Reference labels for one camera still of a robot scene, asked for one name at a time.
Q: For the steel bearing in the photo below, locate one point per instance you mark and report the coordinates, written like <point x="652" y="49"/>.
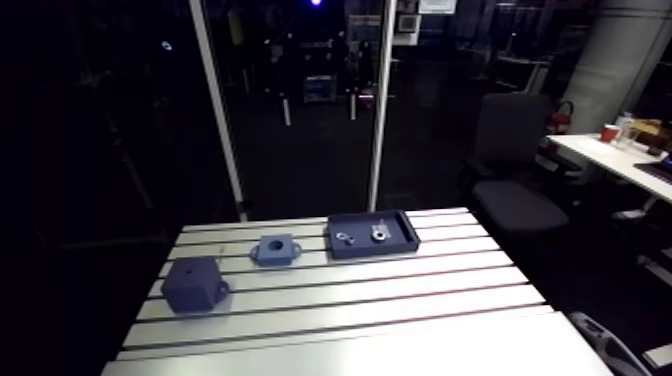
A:
<point x="349" y="241"/>
<point x="340" y="236"/>

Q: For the dark blue-grey housing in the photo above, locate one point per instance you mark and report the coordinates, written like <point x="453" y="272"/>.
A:
<point x="275" y="251"/>

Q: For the dark blue-grey tray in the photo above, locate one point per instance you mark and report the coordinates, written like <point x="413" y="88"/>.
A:
<point x="367" y="246"/>

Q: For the dark blue-grey block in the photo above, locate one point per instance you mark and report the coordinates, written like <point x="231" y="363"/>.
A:
<point x="191" y="286"/>

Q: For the black office chair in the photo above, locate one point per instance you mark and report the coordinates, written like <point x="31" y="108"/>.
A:
<point x="512" y="204"/>

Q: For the red fire extinguisher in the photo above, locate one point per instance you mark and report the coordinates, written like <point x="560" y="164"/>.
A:
<point x="560" y="122"/>

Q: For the white desk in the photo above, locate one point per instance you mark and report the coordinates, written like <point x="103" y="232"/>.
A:
<point x="604" y="157"/>

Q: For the red cup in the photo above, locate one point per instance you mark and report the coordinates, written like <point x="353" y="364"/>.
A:
<point x="609" y="133"/>

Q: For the pale holed strip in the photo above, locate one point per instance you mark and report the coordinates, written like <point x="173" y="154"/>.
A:
<point x="611" y="346"/>

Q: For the white post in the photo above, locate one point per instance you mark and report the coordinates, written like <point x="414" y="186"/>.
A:
<point x="218" y="110"/>
<point x="380" y="105"/>

